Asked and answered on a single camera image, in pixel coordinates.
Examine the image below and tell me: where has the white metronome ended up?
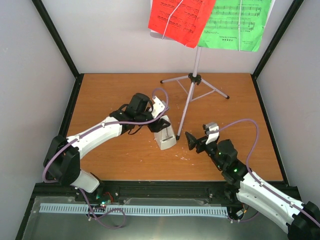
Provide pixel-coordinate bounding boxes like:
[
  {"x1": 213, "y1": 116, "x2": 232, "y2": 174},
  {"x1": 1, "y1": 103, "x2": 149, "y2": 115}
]
[{"x1": 154, "y1": 115, "x2": 177, "y2": 151}]

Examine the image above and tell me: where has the white music stand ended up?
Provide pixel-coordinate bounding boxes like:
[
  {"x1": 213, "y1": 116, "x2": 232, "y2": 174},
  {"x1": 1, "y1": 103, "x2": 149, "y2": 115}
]
[{"x1": 150, "y1": 30, "x2": 229, "y2": 140}]

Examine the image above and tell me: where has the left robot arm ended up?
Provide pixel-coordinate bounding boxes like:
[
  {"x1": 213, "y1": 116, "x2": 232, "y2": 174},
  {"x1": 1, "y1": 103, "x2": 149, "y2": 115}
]
[{"x1": 42, "y1": 93, "x2": 170, "y2": 202}]

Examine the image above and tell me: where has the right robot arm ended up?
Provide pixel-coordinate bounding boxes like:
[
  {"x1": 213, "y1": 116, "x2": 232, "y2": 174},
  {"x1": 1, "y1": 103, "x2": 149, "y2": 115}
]
[{"x1": 185, "y1": 132, "x2": 320, "y2": 240}]

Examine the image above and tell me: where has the small circuit board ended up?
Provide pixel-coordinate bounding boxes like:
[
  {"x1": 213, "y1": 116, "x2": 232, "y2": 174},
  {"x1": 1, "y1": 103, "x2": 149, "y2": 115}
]
[{"x1": 96, "y1": 192, "x2": 114, "y2": 206}]

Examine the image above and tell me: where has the red sheet music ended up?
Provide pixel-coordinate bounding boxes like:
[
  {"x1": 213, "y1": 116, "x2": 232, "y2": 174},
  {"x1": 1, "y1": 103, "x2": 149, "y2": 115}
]
[{"x1": 148, "y1": 0, "x2": 216, "y2": 48}]

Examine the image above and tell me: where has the green sheet music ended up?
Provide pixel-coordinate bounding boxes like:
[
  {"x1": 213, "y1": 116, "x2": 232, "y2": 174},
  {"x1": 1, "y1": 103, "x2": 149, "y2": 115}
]
[{"x1": 197, "y1": 0, "x2": 275, "y2": 52}]

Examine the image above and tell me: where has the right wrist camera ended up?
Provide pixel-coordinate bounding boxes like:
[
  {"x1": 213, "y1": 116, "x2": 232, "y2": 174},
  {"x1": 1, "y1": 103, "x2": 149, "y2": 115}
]
[{"x1": 202, "y1": 122, "x2": 220, "y2": 145}]

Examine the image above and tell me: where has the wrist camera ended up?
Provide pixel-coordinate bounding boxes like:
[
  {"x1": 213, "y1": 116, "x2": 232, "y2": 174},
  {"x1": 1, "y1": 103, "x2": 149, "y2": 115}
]
[
  {"x1": 151, "y1": 96, "x2": 170, "y2": 119},
  {"x1": 202, "y1": 122, "x2": 220, "y2": 145}
]

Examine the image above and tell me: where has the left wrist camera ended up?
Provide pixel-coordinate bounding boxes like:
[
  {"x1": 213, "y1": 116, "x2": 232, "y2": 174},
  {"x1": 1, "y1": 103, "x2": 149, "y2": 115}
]
[{"x1": 151, "y1": 96, "x2": 170, "y2": 119}]

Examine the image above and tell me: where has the black aluminium rail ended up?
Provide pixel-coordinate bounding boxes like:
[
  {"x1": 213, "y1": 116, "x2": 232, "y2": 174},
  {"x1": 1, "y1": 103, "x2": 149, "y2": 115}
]
[{"x1": 34, "y1": 180, "x2": 233, "y2": 205}]

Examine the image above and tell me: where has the blue cable duct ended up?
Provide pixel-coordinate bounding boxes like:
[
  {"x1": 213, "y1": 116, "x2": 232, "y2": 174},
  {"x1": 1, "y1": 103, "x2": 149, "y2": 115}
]
[{"x1": 38, "y1": 203, "x2": 228, "y2": 218}]

